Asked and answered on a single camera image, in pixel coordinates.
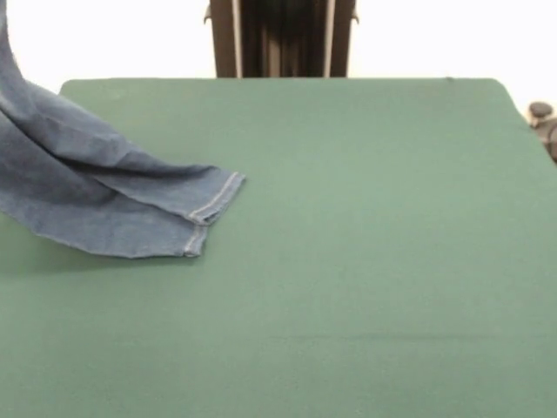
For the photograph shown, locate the dark green tablecloth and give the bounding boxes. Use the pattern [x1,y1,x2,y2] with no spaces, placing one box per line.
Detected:
[0,77,557,418]

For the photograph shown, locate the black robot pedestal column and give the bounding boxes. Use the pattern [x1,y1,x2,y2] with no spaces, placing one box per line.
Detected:
[202,0,360,79]

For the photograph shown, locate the blue denim jeans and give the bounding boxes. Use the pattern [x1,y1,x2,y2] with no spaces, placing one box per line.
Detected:
[0,0,247,261]

